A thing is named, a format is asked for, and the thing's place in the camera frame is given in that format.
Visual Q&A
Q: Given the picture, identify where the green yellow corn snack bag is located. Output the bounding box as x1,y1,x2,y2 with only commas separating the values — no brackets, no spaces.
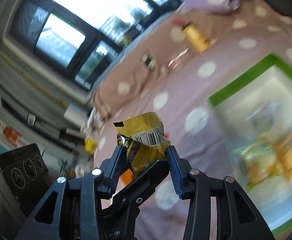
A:
234,138,283,191

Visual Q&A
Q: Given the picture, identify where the white blue-print snack bag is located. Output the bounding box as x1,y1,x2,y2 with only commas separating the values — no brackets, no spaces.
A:
245,101,281,134

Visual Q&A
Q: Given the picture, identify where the yellow brown nut bag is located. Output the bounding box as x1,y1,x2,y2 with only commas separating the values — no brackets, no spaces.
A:
113,112,171,176

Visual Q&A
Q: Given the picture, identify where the orange snack bag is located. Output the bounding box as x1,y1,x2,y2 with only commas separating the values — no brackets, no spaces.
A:
120,169,135,186

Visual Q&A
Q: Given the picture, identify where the yellow box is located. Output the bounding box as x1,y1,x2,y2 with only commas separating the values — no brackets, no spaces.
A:
84,138,98,155

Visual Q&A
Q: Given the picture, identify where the green cardboard box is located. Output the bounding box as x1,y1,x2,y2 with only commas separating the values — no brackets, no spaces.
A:
208,54,292,237

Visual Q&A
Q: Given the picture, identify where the striped white cloth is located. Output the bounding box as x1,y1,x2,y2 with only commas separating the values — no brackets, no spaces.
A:
80,108,105,137

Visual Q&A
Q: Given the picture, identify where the clear plastic water bottle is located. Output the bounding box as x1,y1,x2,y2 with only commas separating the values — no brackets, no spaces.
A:
160,47,192,75

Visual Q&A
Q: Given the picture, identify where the yellow bear bottle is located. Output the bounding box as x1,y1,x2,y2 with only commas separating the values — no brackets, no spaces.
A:
172,19,210,53

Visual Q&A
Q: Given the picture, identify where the black-framed window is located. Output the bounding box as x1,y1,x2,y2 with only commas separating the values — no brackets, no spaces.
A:
9,0,181,90

